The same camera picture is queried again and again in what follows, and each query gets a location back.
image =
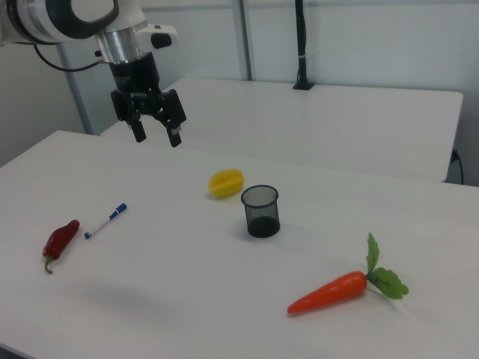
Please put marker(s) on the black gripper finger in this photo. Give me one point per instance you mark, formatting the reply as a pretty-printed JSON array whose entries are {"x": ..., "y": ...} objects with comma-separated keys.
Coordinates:
[
  {"x": 139, "y": 131},
  {"x": 174, "y": 112}
]

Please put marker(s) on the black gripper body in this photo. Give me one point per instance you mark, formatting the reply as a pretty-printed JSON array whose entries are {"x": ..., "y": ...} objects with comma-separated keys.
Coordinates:
[{"x": 134, "y": 75}]

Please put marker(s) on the white marker with blue cap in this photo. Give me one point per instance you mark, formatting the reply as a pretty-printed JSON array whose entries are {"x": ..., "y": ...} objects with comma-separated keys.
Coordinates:
[{"x": 106, "y": 222}]

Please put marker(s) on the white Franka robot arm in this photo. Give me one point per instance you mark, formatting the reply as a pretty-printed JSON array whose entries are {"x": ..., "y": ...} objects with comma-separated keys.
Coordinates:
[{"x": 37, "y": 22}]

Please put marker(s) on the yellow toy starfruit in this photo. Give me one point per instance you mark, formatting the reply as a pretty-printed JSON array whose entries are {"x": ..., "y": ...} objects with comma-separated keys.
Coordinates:
[{"x": 224, "y": 183}]

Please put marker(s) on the red toy chili pepper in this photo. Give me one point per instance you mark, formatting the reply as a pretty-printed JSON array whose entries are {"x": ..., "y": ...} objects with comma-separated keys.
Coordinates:
[{"x": 60, "y": 239}]

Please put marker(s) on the black mesh pen cup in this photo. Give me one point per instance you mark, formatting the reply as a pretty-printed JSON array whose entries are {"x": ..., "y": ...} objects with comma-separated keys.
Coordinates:
[{"x": 262, "y": 224}]

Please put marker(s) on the orange toy carrot with leaves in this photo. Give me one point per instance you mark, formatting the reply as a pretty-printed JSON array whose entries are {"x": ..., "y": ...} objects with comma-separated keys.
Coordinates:
[{"x": 329, "y": 293}]

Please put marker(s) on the grey partition frame post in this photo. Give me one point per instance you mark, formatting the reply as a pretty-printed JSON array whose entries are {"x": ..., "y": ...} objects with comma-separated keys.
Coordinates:
[
  {"x": 76, "y": 97},
  {"x": 245, "y": 37}
]

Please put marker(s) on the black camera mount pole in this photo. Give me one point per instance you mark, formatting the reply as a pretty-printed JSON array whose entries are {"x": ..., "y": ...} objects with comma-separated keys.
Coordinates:
[{"x": 301, "y": 37}]

